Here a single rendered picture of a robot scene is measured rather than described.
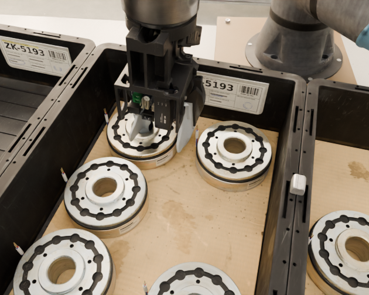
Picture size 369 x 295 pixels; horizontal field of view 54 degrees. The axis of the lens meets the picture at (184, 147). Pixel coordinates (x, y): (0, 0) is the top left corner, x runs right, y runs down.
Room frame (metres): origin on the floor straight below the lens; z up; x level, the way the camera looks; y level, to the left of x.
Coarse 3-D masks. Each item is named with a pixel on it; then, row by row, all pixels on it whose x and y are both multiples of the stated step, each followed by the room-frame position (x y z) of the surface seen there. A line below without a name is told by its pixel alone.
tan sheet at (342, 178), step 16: (320, 144) 0.35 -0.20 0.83; (336, 144) 0.35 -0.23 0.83; (320, 160) 0.32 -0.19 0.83; (336, 160) 0.32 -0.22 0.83; (352, 160) 0.32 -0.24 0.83; (368, 160) 0.32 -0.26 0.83; (320, 176) 0.29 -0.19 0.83; (336, 176) 0.29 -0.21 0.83; (352, 176) 0.29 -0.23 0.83; (368, 176) 0.29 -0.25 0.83; (320, 192) 0.26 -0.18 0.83; (336, 192) 0.26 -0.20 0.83; (352, 192) 0.26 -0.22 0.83; (368, 192) 0.26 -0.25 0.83; (320, 208) 0.24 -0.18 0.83; (336, 208) 0.24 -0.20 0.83; (352, 208) 0.24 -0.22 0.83; (368, 208) 0.24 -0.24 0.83; (352, 256) 0.17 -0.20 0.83
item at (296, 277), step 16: (320, 80) 0.37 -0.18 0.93; (368, 96) 0.35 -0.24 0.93; (304, 112) 0.31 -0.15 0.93; (304, 128) 0.29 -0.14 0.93; (304, 144) 0.26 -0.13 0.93; (304, 160) 0.24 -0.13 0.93; (304, 208) 0.19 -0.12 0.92; (304, 224) 0.16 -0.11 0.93; (304, 240) 0.15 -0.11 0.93; (304, 256) 0.13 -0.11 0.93; (288, 272) 0.12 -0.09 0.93; (304, 272) 0.12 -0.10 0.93; (288, 288) 0.10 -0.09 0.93; (304, 288) 0.10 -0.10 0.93
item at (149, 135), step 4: (132, 116) 0.37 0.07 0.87; (128, 120) 0.36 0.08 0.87; (132, 120) 0.36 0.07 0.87; (128, 124) 0.35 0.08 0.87; (132, 124) 0.35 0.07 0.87; (152, 124) 0.35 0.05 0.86; (128, 128) 0.34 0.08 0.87; (152, 128) 0.34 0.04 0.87; (156, 128) 0.34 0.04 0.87; (128, 132) 0.34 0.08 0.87; (148, 132) 0.34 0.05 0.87; (152, 132) 0.34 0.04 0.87; (156, 132) 0.34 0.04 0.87; (136, 136) 0.33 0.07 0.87; (140, 136) 0.33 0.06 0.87; (144, 136) 0.33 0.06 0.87; (148, 136) 0.33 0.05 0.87; (152, 136) 0.33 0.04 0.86
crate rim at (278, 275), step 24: (96, 48) 0.44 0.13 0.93; (120, 48) 0.44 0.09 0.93; (240, 72) 0.39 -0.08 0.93; (264, 72) 0.39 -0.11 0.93; (72, 96) 0.34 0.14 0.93; (48, 120) 0.30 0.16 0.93; (288, 144) 0.26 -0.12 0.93; (24, 168) 0.23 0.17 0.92; (288, 168) 0.23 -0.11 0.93; (0, 192) 0.20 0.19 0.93; (288, 192) 0.20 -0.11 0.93; (288, 216) 0.17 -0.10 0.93; (288, 240) 0.15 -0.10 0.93; (288, 264) 0.12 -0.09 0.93
